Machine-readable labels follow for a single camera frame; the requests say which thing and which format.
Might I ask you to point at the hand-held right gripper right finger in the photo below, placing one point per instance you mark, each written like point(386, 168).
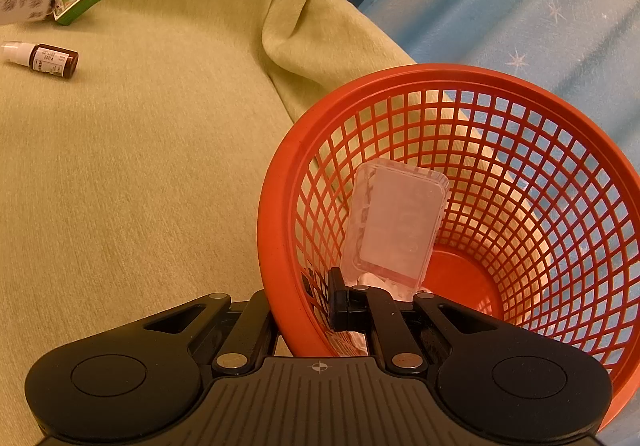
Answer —
point(336, 308)

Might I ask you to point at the light green fleece blanket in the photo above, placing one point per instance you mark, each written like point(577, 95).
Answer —
point(150, 175)

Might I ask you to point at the red plastic mesh basket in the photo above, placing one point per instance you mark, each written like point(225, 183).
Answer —
point(280, 206)

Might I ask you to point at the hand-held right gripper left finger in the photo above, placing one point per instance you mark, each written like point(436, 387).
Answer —
point(257, 316)

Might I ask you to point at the clear plastic box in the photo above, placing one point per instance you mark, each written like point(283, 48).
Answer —
point(395, 221)

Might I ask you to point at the brown dropper bottle white cap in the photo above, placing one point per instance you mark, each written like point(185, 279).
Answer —
point(52, 60)

